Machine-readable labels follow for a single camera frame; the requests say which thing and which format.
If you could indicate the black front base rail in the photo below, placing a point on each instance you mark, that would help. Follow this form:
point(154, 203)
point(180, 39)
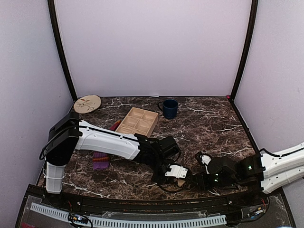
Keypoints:
point(152, 200)

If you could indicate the black frame post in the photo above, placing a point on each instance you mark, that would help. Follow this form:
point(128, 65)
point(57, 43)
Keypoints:
point(246, 48)
point(60, 49)

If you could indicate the purple striped sock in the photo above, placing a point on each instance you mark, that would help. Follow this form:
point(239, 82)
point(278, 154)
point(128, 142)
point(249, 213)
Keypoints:
point(101, 161)

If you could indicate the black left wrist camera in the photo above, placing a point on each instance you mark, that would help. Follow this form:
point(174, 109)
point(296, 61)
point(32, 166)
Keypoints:
point(169, 147)

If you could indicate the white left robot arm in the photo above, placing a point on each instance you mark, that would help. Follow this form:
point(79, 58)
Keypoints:
point(71, 133)

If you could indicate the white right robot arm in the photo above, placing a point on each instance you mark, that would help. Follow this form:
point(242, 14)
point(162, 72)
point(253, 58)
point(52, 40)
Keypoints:
point(281, 168)

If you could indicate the dark blue mug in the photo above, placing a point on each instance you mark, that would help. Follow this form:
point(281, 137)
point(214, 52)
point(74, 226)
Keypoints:
point(169, 108)

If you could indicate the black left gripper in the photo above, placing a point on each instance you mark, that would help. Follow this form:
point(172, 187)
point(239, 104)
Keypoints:
point(162, 175)

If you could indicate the white slotted cable duct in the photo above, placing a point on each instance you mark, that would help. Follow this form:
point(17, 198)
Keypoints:
point(127, 220)

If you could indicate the wooden compartment tray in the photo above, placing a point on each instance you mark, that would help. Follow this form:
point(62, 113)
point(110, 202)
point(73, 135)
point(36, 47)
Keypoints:
point(138, 121)

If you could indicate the right black frame post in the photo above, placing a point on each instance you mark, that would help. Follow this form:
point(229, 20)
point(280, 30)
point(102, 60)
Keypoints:
point(246, 48)

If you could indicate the brown argyle sock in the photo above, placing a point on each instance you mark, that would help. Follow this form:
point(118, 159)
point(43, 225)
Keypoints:
point(182, 183)

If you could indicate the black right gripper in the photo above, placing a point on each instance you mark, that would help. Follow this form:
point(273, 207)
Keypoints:
point(200, 179)

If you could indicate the left black frame post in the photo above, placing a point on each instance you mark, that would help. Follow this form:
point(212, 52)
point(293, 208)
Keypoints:
point(60, 49)

